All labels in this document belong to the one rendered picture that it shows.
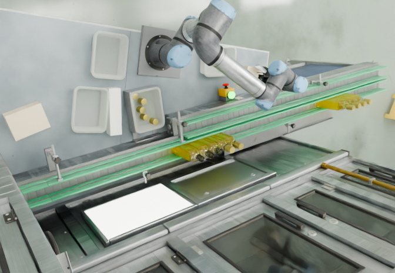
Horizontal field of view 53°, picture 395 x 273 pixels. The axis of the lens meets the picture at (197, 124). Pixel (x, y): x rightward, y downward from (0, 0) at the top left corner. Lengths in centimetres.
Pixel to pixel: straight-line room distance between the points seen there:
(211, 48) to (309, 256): 85
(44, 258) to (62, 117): 116
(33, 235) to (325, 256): 97
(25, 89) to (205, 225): 102
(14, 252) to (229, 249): 80
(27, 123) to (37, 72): 25
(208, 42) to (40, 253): 98
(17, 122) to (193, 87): 97
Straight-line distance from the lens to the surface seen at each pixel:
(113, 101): 204
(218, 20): 160
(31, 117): 193
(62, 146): 207
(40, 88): 200
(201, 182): 200
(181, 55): 198
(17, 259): 105
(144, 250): 160
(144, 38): 213
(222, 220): 176
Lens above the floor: 270
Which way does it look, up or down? 55 degrees down
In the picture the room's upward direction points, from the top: 109 degrees clockwise
